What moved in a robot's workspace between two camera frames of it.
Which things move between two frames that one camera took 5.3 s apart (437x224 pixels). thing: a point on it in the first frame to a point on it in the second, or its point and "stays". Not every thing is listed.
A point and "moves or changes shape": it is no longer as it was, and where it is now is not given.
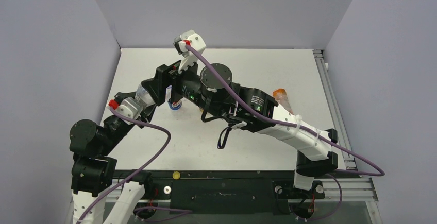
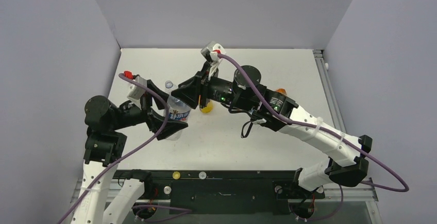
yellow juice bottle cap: (176, 175) stays
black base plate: (227, 192) stays
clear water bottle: (143, 96) moves or changes shape
